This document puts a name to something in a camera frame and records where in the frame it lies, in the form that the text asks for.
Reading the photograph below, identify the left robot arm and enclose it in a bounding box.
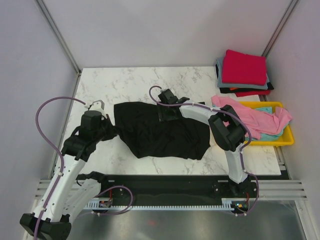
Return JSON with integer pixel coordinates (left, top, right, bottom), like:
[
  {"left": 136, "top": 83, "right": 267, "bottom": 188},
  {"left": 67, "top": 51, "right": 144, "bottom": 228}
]
[{"left": 19, "top": 109, "right": 116, "bottom": 240}]

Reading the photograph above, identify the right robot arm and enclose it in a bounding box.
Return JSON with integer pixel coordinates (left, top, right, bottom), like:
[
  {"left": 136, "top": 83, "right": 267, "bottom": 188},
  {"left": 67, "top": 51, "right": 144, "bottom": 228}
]
[{"left": 154, "top": 89, "right": 249, "bottom": 197}]

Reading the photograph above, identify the folded grey t-shirt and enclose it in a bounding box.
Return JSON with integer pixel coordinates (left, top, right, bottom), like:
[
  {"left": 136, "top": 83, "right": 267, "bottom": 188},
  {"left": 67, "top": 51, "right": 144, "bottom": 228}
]
[{"left": 215, "top": 57, "right": 270, "bottom": 90}]

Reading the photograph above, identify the folded dark red t-shirt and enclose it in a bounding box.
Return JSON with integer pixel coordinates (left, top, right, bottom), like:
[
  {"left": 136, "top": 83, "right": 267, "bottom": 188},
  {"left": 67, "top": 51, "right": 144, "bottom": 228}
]
[{"left": 235, "top": 89, "right": 271, "bottom": 98}]

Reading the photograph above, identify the pink t-shirt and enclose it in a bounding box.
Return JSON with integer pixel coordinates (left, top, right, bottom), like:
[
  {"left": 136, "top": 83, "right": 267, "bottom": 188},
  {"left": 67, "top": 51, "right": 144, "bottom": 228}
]
[{"left": 211, "top": 95, "right": 293, "bottom": 142}]

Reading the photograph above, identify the teal t-shirt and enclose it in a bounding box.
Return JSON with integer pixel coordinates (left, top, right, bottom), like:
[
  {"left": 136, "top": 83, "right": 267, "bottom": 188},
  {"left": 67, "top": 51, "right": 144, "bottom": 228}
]
[{"left": 243, "top": 107, "right": 290, "bottom": 141}]

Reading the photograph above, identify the yellow plastic bin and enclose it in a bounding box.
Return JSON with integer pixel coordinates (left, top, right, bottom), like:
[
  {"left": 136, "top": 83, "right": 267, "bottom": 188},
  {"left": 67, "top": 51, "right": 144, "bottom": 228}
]
[{"left": 240, "top": 101, "right": 295, "bottom": 147}]

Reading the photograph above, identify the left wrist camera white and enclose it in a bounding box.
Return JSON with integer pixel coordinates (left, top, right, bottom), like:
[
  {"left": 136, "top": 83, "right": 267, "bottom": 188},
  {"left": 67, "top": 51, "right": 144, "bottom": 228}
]
[{"left": 84, "top": 99, "right": 105, "bottom": 111}]

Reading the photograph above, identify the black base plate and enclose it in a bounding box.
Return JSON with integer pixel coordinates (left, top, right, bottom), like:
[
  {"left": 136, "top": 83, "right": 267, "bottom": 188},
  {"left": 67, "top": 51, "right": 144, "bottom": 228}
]
[{"left": 76, "top": 172, "right": 258, "bottom": 207}]

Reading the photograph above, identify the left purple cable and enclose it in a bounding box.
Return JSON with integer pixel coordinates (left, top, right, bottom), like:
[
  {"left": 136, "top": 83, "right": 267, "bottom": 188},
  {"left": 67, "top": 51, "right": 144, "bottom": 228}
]
[{"left": 34, "top": 96, "right": 134, "bottom": 240}]

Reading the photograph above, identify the left aluminium frame post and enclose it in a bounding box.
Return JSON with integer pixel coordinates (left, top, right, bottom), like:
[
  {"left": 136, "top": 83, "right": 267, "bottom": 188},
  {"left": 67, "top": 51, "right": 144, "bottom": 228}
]
[{"left": 34, "top": 0, "right": 82, "bottom": 76}]

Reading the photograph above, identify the aluminium frame post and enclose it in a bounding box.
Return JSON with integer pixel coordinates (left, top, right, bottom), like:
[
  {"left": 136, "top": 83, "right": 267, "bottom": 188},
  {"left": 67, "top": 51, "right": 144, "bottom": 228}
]
[
  {"left": 34, "top": 0, "right": 82, "bottom": 76},
  {"left": 261, "top": 0, "right": 300, "bottom": 58}
]

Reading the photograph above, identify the white cable duct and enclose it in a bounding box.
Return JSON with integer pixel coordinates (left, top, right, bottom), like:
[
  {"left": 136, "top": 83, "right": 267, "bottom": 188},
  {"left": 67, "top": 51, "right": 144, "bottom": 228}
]
[{"left": 83, "top": 198, "right": 235, "bottom": 211}]

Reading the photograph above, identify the right aluminium frame post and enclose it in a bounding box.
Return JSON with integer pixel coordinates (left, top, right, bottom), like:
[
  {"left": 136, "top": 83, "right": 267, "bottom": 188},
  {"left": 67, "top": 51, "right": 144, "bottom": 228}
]
[{"left": 261, "top": 0, "right": 300, "bottom": 58}]

